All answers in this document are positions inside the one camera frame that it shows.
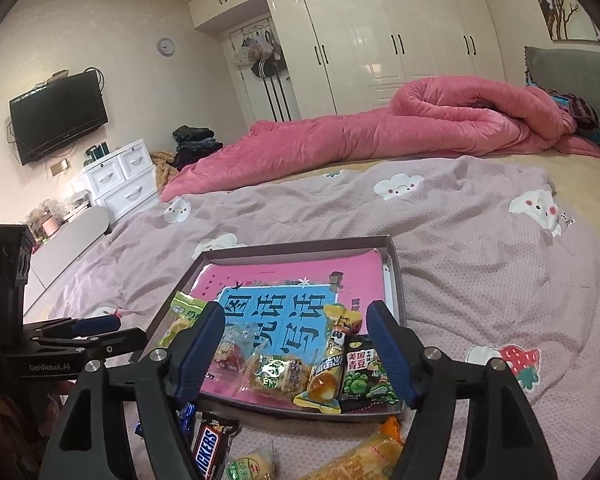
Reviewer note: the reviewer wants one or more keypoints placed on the white wardrobe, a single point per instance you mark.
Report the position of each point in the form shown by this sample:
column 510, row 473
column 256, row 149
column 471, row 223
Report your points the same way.
column 360, row 35

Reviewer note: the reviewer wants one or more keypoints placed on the pile of dark clothes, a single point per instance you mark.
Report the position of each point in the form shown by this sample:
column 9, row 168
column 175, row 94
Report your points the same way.
column 195, row 142

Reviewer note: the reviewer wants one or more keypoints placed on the group of small jars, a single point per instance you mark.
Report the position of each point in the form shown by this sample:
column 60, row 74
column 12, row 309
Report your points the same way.
column 55, row 217

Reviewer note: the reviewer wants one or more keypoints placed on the beige fuzzy blanket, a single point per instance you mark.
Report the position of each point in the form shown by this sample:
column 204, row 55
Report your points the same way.
column 165, row 170

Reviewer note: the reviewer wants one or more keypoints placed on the yellow brown snack packet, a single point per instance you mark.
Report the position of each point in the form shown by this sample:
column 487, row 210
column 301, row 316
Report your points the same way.
column 342, row 327

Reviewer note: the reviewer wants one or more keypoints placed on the dark striped clothes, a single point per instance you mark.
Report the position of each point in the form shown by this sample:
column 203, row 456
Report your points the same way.
column 580, row 110

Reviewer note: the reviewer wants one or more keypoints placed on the wall socket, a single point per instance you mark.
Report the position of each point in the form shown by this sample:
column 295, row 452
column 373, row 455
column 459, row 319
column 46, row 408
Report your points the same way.
column 60, row 166

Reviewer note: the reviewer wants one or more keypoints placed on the black television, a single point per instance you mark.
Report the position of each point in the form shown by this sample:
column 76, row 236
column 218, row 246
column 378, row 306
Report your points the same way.
column 55, row 115

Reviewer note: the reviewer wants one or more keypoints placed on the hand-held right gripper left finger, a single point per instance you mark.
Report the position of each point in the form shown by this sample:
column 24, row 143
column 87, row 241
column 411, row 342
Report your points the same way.
column 205, row 345

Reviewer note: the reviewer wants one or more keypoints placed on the printed mauve blanket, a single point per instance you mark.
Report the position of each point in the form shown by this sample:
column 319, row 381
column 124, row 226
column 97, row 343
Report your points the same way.
column 480, row 260

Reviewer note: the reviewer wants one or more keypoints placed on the person's left forearm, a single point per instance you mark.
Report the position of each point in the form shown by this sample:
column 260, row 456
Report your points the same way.
column 10, row 425

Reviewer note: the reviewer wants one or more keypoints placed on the small orange snack packet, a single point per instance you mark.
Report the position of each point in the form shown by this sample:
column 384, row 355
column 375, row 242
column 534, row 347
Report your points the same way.
column 392, row 427

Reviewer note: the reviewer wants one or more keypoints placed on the black green pea snack packet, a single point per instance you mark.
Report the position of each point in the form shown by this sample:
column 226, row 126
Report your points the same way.
column 365, row 380

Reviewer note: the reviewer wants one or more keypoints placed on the dark green bottles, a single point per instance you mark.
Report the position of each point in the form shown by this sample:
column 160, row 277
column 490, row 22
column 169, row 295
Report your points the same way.
column 96, row 154

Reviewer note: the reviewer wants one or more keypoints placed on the long yellow snack packet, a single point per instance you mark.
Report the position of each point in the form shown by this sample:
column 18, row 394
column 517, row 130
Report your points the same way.
column 350, row 460

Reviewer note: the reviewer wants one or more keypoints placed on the round wall clock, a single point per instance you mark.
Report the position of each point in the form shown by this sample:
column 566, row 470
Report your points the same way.
column 166, row 46

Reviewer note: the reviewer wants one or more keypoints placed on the yellow egg snack packet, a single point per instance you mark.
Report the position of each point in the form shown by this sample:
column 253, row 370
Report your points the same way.
column 322, row 385

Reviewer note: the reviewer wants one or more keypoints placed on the blue candy wrapper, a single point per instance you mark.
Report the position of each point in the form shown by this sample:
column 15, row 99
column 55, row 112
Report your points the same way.
column 187, row 415

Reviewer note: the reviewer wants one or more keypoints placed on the white drawer cabinet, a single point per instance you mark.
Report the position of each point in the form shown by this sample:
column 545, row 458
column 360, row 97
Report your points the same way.
column 120, row 180

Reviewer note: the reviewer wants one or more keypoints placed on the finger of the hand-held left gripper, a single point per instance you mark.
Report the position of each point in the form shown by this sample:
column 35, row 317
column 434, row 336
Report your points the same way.
column 122, row 341
column 97, row 324

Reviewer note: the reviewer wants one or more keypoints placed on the clear cake packet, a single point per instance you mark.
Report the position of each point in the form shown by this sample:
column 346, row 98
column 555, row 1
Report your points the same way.
column 275, row 375

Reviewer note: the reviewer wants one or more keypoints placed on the brown chocolate bar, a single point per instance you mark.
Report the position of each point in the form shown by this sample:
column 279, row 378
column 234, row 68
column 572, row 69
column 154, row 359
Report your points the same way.
column 207, row 452

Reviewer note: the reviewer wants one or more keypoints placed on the pink quilt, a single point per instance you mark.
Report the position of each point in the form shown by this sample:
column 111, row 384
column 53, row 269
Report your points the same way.
column 380, row 130

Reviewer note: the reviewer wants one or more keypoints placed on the pink book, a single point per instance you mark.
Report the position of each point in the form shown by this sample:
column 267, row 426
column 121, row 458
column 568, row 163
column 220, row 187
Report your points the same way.
column 290, row 270

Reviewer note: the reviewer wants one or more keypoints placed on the hanging bags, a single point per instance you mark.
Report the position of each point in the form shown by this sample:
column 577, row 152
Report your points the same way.
column 260, row 50

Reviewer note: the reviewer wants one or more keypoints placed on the green yellow cake packet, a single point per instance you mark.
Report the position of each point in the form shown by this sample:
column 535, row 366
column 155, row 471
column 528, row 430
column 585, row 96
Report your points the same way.
column 250, row 467

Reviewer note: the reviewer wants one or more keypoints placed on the grey shallow cardboard box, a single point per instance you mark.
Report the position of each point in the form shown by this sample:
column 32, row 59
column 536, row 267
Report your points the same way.
column 395, row 270

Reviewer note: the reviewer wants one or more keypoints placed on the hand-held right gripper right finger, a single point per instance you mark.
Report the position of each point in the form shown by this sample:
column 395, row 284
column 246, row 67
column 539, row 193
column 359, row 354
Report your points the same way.
column 387, row 350

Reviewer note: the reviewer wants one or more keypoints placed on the grey quilted headboard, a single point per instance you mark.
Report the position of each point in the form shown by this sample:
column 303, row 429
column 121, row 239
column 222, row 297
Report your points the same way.
column 580, row 70

